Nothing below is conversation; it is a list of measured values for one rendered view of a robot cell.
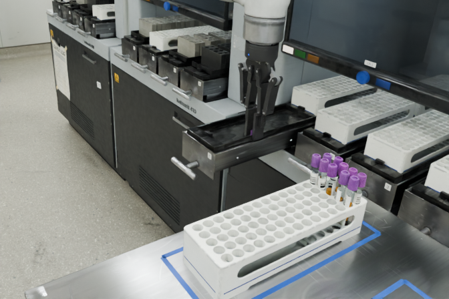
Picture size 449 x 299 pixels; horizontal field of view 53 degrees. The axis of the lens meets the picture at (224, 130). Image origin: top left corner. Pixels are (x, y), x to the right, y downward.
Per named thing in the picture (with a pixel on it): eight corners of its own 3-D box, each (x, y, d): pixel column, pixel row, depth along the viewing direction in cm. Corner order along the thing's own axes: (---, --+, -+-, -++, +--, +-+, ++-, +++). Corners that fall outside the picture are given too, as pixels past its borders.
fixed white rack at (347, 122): (381, 109, 130) (386, 90, 128) (412, 122, 123) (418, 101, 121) (312, 133, 114) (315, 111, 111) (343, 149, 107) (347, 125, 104)
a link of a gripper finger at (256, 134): (263, 110, 106) (265, 111, 106) (260, 137, 109) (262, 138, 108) (253, 113, 104) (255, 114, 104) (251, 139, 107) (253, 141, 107)
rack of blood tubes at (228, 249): (319, 201, 83) (325, 173, 81) (361, 231, 76) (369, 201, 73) (181, 259, 67) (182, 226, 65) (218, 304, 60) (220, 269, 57)
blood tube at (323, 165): (311, 213, 79) (317, 159, 74) (317, 210, 80) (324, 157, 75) (317, 218, 78) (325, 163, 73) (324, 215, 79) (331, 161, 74)
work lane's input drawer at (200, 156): (353, 104, 151) (357, 79, 147) (387, 119, 142) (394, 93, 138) (166, 160, 110) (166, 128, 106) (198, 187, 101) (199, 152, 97)
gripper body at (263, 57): (288, 43, 98) (282, 83, 102) (262, 34, 104) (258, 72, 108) (262, 47, 93) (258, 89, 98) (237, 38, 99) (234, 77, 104)
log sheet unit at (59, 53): (56, 89, 275) (49, 32, 259) (72, 105, 256) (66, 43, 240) (52, 90, 274) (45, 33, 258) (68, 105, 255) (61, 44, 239)
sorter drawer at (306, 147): (433, 105, 154) (440, 81, 150) (472, 120, 145) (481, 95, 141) (281, 161, 113) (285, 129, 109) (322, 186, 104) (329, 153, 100)
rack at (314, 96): (354, 89, 145) (358, 71, 142) (380, 99, 138) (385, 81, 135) (288, 107, 128) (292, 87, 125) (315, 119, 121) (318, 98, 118)
